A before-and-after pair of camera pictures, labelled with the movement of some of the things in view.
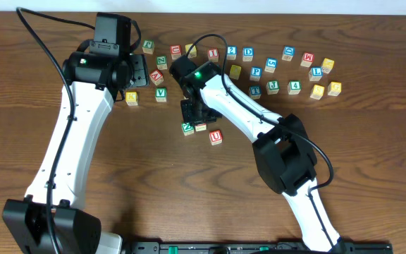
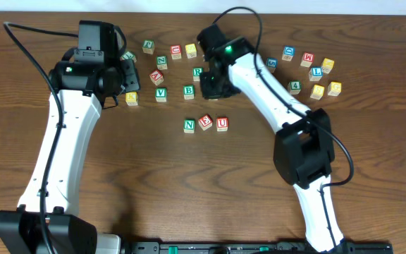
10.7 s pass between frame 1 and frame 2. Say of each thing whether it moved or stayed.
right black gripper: moved
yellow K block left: stayed
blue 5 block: stayed
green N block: stayed
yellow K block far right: stayed
